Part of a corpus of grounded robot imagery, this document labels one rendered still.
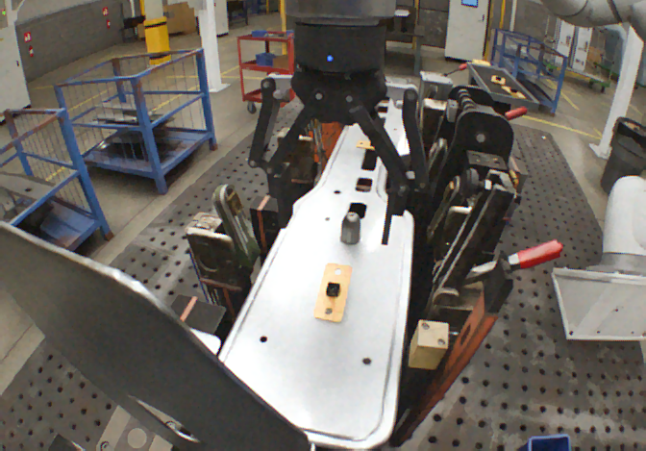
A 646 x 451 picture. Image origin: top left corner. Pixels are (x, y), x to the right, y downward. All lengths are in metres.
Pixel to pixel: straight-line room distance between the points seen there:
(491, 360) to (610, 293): 0.33
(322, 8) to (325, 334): 0.36
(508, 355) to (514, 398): 0.11
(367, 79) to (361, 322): 0.30
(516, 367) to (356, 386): 0.52
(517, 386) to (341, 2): 0.78
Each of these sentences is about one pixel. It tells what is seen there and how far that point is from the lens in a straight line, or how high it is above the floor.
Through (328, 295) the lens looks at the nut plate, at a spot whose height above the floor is 1.01.
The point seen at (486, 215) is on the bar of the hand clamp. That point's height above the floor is 1.18.
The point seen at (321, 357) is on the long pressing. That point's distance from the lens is 0.42.
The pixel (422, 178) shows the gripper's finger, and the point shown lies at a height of 1.21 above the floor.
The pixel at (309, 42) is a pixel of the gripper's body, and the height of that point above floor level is 1.33.
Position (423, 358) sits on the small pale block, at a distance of 0.39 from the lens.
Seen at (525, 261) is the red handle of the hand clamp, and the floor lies 1.12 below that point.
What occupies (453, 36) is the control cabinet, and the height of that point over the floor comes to 0.58.
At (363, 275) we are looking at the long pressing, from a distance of 0.50.
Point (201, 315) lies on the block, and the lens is 0.50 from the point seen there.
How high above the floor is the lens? 1.37
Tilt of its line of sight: 37 degrees down
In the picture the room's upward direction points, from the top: straight up
